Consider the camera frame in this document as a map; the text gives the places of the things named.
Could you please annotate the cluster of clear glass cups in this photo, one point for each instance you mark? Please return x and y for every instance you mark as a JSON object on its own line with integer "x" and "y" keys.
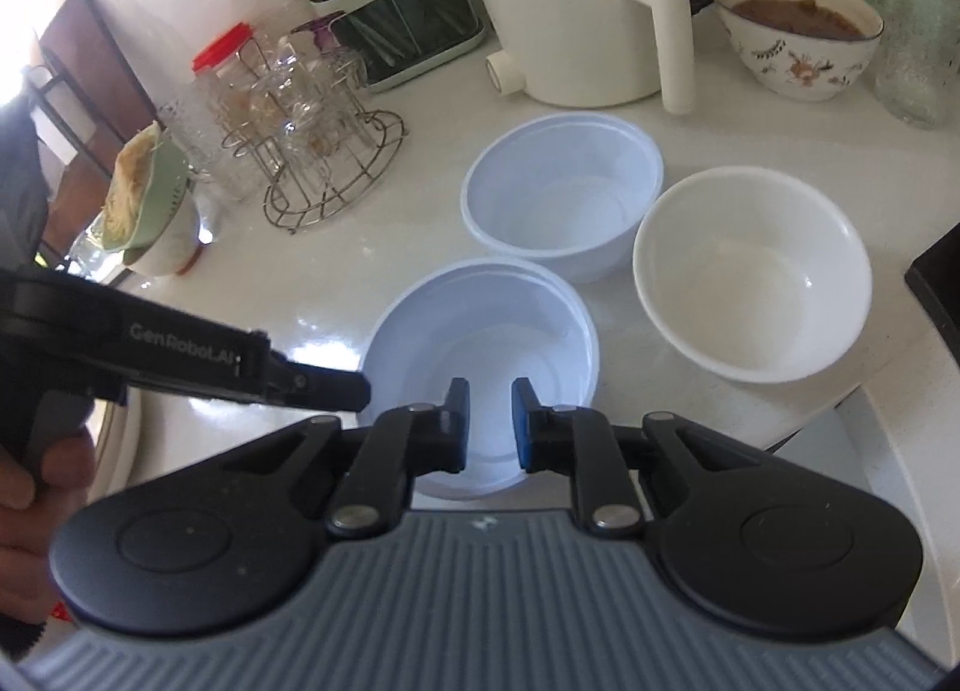
{"x": 300, "y": 98}

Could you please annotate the pink flower white plate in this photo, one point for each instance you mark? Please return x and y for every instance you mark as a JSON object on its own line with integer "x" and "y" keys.
{"x": 109, "y": 428}

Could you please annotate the plain white ceramic bowl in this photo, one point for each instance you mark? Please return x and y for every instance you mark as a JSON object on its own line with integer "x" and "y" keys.
{"x": 750, "y": 286}

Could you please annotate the white electric cooking pot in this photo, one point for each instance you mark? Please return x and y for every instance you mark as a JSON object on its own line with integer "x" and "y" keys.
{"x": 570, "y": 38}

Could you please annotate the clear textured glass vase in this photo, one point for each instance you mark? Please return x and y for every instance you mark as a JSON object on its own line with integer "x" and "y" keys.
{"x": 919, "y": 60}

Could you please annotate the white bowl red foot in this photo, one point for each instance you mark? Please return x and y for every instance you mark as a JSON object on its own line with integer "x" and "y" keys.
{"x": 169, "y": 252}

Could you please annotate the green chopstick holder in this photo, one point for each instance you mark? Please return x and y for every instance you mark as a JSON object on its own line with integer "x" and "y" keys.
{"x": 435, "y": 64}

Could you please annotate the clear jar red lid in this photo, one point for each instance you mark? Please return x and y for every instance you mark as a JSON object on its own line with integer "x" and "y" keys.
{"x": 221, "y": 49}

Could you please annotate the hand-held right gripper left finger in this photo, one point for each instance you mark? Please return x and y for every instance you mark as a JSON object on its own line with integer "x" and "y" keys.
{"x": 456, "y": 428}

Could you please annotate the upturned drinking glass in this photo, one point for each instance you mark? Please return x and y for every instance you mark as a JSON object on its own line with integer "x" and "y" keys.
{"x": 86, "y": 256}

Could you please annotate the person's left hand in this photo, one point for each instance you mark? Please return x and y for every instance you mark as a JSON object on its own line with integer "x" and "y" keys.
{"x": 45, "y": 511}

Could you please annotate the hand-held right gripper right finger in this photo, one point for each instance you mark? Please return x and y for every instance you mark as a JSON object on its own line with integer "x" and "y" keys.
{"x": 525, "y": 443}

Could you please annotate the dried noodles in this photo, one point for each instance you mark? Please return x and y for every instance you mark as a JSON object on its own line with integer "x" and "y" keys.
{"x": 131, "y": 181}

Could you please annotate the green colander bowl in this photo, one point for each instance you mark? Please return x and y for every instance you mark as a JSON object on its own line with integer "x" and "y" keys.
{"x": 169, "y": 203}

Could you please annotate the floral bowl brown contents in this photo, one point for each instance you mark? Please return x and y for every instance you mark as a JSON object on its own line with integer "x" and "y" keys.
{"x": 795, "y": 72}

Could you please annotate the pale blue plastic bowl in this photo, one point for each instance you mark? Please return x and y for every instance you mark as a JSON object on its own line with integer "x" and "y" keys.
{"x": 480, "y": 331}
{"x": 562, "y": 196}

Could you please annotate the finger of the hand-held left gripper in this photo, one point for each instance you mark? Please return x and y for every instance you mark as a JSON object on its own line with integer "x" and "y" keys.
{"x": 322, "y": 389}

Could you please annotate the black cooktop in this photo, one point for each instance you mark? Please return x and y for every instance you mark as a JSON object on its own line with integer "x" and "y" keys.
{"x": 937, "y": 278}

